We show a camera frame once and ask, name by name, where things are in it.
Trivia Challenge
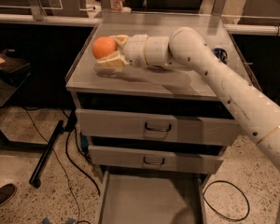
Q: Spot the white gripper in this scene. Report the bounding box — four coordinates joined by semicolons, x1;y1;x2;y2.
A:
97;35;173;68

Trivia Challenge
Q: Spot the orange fruit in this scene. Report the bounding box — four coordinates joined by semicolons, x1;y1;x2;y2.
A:
92;36;117;59

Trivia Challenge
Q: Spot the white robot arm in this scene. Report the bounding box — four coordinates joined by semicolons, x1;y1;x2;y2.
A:
91;27;280;224

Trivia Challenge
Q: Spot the grey drawer cabinet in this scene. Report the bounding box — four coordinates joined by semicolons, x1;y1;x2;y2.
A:
65;10;264;224

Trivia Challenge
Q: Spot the top grey drawer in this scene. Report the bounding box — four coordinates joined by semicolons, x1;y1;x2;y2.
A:
76;109;242;146

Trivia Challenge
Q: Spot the grey drawer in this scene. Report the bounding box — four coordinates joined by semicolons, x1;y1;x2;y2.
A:
89;146;223;175
76;109;242;146
95;168;206;224

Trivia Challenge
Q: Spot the middle grey drawer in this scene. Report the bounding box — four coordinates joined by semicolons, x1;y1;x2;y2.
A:
89;146;223;175

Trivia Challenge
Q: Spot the bottom grey drawer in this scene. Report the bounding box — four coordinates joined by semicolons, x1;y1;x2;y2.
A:
95;168;206;224

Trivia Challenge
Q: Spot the blue soda can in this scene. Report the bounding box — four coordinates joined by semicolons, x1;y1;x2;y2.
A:
212;48;228;63

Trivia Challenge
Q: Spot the black box on shelf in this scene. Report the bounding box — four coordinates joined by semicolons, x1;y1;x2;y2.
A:
0;49;31;79

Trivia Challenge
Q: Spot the black stand leg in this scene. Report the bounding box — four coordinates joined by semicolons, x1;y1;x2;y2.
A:
29;120;63;189

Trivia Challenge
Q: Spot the dark shoe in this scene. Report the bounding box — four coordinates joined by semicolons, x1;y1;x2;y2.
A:
0;183;16;206

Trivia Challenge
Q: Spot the black floor cable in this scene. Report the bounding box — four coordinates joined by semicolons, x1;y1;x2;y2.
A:
64;109;102;197

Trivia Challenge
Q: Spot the black cable loop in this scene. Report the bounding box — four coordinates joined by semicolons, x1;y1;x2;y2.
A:
203;180;251;222

